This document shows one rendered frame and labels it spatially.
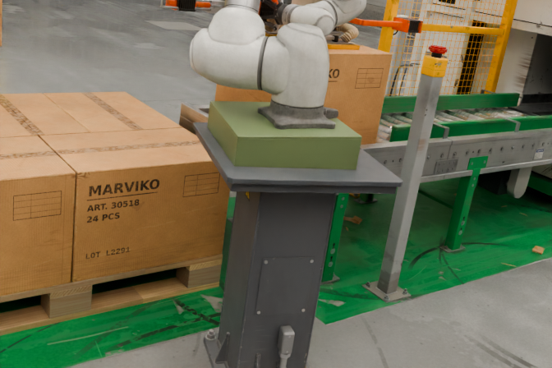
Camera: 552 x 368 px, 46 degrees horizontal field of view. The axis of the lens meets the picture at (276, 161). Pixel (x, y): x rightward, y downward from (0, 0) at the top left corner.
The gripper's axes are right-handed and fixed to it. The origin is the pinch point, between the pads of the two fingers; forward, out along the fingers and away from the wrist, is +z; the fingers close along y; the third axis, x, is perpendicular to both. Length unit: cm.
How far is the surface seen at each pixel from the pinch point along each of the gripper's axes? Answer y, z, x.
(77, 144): 53, 5, -68
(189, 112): 49, 26, -12
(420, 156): 47, -54, 48
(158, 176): 57, -21, -48
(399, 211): 71, -51, 45
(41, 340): 108, -29, -90
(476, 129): 48, -24, 120
